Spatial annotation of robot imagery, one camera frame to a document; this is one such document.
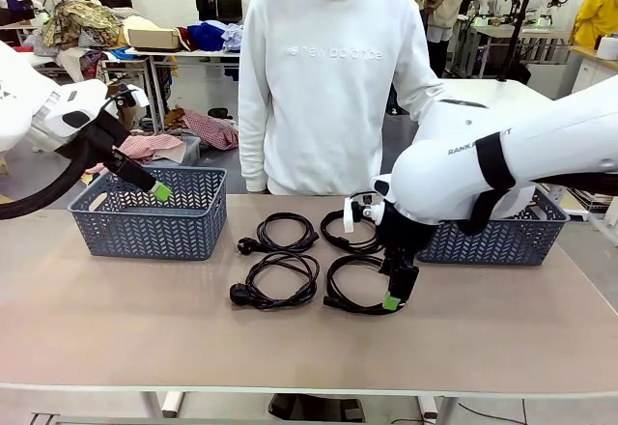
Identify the person in beige coat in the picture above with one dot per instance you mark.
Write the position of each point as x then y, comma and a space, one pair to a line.
454, 0

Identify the patterned clothes pile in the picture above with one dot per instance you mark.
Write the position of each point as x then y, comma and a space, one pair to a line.
82, 21

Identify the blue-grey plastic basket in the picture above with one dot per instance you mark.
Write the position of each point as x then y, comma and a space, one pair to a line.
483, 246
145, 236

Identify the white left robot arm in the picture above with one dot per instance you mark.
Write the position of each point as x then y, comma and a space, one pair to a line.
19, 92

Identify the person's right forearm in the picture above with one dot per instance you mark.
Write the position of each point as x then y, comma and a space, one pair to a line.
253, 154

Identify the maroon cloth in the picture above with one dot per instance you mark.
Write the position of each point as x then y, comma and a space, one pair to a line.
183, 38

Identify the grey metal frame bar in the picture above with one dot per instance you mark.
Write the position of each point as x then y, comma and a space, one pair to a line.
145, 420

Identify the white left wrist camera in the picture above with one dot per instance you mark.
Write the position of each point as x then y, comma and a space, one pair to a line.
140, 97

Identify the blue cloth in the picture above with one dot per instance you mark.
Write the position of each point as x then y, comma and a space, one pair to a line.
205, 36

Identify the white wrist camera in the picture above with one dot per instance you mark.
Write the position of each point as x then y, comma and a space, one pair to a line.
348, 215
140, 97

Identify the light blue shirt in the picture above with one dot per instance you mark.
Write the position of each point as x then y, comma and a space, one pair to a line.
233, 36

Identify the black floor device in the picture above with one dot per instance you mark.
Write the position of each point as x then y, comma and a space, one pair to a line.
314, 408

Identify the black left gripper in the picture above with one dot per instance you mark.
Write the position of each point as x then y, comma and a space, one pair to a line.
107, 137

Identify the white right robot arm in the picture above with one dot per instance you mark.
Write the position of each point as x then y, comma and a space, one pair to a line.
531, 145

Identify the grey robot table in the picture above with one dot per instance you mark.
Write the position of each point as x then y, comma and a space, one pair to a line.
531, 34

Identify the white clothes table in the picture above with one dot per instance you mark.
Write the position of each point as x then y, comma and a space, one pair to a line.
193, 54

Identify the black tripod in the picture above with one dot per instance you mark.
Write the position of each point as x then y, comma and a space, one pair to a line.
524, 14

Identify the white cabinet with wooden top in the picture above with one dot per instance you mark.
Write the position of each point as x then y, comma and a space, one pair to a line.
594, 77

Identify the person in white sweatshirt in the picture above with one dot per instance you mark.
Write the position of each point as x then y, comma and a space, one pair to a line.
328, 106

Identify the red checked cloth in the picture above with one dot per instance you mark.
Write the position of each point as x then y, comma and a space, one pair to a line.
212, 130

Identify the pink checked cloth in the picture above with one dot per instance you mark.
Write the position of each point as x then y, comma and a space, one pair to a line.
149, 145

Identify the brown cardboard box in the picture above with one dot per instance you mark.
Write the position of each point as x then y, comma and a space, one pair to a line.
154, 38

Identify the clear storage bin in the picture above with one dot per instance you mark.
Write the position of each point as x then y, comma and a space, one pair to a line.
193, 152

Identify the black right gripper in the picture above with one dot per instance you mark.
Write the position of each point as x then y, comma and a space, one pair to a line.
403, 229

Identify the white empty table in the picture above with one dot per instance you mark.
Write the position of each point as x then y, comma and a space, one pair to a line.
502, 89

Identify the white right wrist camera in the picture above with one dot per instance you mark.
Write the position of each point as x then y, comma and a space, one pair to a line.
348, 215

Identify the white table leg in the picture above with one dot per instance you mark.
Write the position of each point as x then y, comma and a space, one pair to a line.
437, 405
154, 403

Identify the black chair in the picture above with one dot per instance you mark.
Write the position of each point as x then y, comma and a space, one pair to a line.
231, 9

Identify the person in yellow jacket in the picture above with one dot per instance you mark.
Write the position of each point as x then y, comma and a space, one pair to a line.
598, 9

